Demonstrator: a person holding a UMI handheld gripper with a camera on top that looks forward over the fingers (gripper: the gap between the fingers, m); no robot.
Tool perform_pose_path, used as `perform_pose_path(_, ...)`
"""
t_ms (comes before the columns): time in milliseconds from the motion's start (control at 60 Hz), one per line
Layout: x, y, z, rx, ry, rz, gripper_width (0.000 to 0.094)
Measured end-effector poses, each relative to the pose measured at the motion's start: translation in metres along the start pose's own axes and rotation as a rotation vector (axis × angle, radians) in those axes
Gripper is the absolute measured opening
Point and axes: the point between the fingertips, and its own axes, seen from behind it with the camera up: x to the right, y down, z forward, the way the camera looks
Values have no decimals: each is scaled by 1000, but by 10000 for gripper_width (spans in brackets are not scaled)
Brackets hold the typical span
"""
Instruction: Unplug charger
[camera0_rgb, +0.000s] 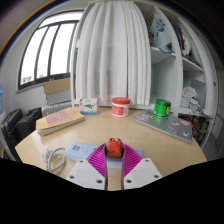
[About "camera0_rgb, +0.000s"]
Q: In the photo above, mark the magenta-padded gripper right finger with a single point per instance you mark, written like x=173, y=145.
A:
x=141, y=173

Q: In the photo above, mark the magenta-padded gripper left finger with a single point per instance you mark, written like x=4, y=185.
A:
x=86, y=173

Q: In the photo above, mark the light blue power strip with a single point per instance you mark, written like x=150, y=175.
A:
x=78, y=150

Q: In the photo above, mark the grey laptop with stickers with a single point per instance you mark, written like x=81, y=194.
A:
x=163, y=126

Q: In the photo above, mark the yellow pink book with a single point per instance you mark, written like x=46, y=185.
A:
x=58, y=119

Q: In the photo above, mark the small white blue box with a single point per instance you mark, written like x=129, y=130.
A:
x=88, y=106

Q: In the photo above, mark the green metal can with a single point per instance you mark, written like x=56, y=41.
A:
x=162, y=108

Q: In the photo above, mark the white jar with red lid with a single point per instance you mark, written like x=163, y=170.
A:
x=120, y=107

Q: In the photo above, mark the multicoloured patterned bag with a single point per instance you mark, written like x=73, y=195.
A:
x=194, y=126

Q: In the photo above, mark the white radiator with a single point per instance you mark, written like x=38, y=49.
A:
x=55, y=108

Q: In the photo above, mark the black metal rack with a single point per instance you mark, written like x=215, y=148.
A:
x=202, y=128

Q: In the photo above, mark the black bag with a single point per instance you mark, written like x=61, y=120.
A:
x=28, y=121

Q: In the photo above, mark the black suitcase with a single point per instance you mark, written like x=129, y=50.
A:
x=10, y=133

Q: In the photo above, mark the cardboard box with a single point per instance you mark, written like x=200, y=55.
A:
x=56, y=88

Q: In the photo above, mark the white shelf unit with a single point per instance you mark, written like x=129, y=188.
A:
x=166, y=76

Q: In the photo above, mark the white curtain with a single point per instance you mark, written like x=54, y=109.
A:
x=111, y=53

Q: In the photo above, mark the black-framed window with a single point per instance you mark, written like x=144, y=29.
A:
x=46, y=50

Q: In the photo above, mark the blue wall poster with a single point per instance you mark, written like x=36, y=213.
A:
x=1, y=98

